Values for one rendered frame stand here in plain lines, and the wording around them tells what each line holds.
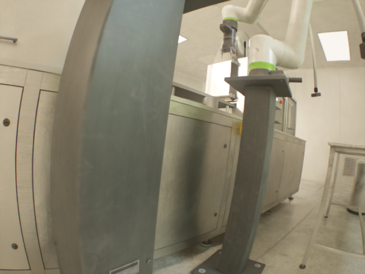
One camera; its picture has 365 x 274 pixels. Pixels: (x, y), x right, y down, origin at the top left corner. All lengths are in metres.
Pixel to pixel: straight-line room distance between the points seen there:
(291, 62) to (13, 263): 1.35
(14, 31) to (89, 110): 0.71
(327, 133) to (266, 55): 4.02
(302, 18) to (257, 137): 0.60
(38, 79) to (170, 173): 0.57
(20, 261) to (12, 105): 0.49
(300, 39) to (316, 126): 3.96
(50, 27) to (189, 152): 0.78
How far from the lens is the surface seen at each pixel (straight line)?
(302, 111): 4.97
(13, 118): 0.59
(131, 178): 0.22
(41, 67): 0.60
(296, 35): 0.98
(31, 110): 0.58
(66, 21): 0.87
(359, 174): 2.57
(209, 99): 1.08
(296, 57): 0.98
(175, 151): 0.76
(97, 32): 0.21
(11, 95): 0.60
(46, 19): 0.87
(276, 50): 0.93
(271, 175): 1.64
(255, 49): 0.91
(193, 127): 0.81
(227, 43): 1.14
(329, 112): 4.85
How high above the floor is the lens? 0.64
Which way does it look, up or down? level
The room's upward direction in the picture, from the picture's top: 7 degrees clockwise
